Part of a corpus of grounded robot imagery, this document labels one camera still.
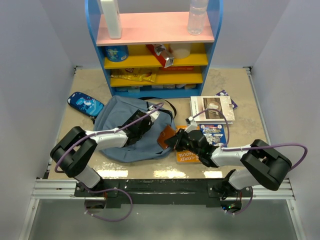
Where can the blue cylindrical snack can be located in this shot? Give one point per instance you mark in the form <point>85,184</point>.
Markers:
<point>116,53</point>

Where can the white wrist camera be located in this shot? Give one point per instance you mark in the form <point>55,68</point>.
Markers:
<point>153,114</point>
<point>191,124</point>

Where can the white coffee cover book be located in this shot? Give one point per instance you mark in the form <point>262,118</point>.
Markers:
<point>212,109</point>

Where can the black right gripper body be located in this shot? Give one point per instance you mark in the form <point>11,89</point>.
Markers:
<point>182,142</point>

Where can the blue wooden shelf unit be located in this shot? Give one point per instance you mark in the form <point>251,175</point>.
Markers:
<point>140,29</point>

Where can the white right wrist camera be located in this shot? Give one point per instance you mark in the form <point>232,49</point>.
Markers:
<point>191,124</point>

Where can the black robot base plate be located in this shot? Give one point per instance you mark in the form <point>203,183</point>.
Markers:
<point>161,192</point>

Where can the flat red box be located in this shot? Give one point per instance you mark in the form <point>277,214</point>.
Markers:
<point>177,68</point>

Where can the red and silver snack box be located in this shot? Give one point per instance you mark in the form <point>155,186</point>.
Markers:
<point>162,54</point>

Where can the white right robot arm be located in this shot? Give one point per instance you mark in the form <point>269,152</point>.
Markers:
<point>262,164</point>

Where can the white rectangular bottle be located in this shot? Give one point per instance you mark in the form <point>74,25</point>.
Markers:
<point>111,13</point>

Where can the blue cartoon pencil case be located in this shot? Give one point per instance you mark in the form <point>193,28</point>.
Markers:
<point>85,104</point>

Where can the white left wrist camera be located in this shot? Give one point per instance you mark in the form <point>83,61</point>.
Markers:
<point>153,114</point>

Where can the clear plastic water bottle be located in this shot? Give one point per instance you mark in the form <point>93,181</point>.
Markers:
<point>196,17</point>

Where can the yellow chips bag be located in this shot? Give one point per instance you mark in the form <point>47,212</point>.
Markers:
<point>139,74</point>

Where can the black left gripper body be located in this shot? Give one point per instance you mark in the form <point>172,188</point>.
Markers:
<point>139,134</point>

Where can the blue-grey fabric backpack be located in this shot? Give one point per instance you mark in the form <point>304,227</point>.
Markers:
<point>118,110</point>

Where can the brown leather wallet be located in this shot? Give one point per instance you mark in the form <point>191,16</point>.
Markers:
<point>166,134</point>

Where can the white items on bottom shelf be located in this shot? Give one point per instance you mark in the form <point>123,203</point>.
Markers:
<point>139,88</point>

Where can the blue cartoon cover book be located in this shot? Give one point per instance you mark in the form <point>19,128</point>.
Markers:
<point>214,134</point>

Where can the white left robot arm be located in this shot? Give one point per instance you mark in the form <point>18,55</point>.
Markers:
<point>74,150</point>

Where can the orange treehouse book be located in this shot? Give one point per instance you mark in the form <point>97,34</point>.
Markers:
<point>187,157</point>

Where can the translucent white plastic cup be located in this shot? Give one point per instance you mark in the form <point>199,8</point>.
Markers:
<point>180,50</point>

